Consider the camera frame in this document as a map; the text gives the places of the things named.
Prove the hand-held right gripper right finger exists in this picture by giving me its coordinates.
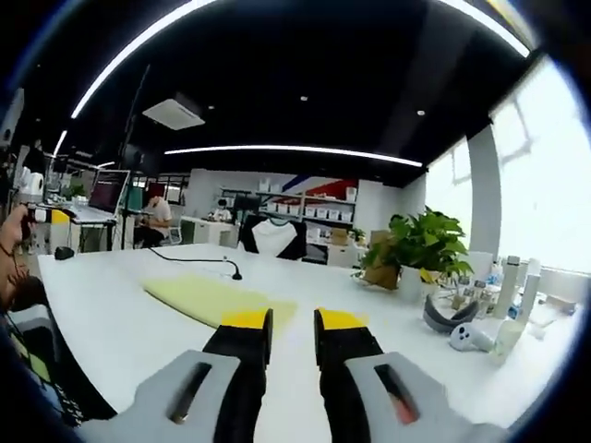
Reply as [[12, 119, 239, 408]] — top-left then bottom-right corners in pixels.
[[313, 307, 509, 443]]

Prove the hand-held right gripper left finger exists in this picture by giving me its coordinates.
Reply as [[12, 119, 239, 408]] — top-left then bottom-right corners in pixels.
[[87, 307, 274, 443]]

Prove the person's left hand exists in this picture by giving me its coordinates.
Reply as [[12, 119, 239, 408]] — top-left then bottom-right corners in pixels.
[[0, 206, 30, 264]]

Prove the white standing desk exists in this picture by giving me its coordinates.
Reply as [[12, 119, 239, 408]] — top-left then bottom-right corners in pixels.
[[59, 205, 135, 253]]

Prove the white laptop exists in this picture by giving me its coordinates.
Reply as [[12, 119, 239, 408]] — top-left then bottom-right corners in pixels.
[[68, 169, 132, 225]]

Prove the teal board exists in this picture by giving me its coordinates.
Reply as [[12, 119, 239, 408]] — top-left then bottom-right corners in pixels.
[[120, 186, 142, 216]]

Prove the curved ceiling light strip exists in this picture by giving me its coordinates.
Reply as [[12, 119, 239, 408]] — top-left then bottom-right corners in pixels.
[[71, 0, 218, 120], [438, 0, 532, 59]]

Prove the white hand controller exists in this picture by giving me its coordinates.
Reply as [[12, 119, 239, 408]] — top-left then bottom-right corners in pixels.
[[448, 322, 495, 353]]

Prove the white office chair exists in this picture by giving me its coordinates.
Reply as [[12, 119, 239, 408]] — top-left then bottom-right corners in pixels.
[[165, 216, 184, 245]]

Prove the brown paper bag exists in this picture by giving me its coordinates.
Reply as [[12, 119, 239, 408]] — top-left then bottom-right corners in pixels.
[[362, 229, 403, 291]]

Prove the cluster of small jars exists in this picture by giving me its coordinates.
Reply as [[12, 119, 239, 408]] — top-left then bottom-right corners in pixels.
[[447, 271, 502, 319]]

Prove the white low cabinet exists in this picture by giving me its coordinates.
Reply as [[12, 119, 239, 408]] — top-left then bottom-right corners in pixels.
[[179, 215, 241, 250]]

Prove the white ceiling air conditioner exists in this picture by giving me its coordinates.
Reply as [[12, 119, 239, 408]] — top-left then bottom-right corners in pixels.
[[141, 94, 207, 130]]

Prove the green potted plant white pot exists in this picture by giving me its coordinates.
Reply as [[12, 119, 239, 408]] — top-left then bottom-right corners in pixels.
[[357, 206, 475, 304]]

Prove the white and black raglan shirt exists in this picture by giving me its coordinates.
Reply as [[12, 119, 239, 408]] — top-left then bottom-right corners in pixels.
[[237, 216, 308, 260]]

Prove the shelf with white bins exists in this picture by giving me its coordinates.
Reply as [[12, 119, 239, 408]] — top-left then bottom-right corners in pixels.
[[219, 177, 359, 241]]

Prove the bright window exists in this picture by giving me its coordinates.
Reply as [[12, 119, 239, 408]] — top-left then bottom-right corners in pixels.
[[491, 54, 591, 273], [424, 138, 472, 250]]

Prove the straight ceiling light strip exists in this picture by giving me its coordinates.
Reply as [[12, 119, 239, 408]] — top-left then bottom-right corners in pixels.
[[163, 145, 424, 168]]

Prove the black power cable with plug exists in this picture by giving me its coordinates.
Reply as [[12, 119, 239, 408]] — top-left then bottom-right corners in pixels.
[[147, 246, 244, 281]]

